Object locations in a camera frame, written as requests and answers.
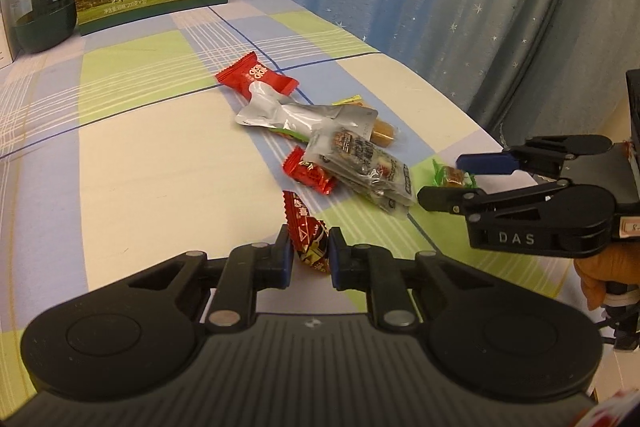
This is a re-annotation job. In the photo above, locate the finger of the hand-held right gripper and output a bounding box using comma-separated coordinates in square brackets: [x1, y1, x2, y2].
[417, 179, 577, 223]
[455, 134, 614, 180]

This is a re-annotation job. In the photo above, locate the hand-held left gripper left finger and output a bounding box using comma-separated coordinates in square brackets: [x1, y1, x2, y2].
[122, 224, 295, 333]

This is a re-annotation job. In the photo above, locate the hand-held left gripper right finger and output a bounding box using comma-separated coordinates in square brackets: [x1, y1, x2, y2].
[328, 229, 481, 332]

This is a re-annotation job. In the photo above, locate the green candy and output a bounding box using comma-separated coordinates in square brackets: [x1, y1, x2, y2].
[430, 159, 477, 188]

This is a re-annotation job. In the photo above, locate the dark red candy packet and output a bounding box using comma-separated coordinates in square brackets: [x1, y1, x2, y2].
[282, 190, 332, 276]

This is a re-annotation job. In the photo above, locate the small bright red candy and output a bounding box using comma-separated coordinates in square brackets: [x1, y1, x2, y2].
[282, 145, 337, 197]

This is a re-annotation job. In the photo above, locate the brown candy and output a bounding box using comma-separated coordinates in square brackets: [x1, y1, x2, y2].
[369, 117, 404, 148]

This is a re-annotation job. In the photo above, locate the clear packet of snacks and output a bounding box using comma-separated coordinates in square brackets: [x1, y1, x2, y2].
[304, 122, 417, 221]

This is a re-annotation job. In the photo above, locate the silver pouch with green edge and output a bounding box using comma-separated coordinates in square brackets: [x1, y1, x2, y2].
[234, 87, 379, 144]

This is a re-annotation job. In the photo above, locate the person's right hand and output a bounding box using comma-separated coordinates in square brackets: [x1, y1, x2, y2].
[574, 252, 637, 309]

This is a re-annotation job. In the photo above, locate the plaid tablecloth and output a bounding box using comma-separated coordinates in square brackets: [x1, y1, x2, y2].
[0, 0, 601, 418]

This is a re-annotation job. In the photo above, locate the red candy with white label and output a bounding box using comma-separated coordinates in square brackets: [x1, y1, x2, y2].
[214, 51, 300, 97]

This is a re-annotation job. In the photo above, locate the dark green glass jar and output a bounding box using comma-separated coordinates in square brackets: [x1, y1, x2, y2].
[4, 0, 79, 54]

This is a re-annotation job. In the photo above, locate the white product box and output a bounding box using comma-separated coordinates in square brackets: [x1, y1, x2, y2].
[0, 0, 17, 70]

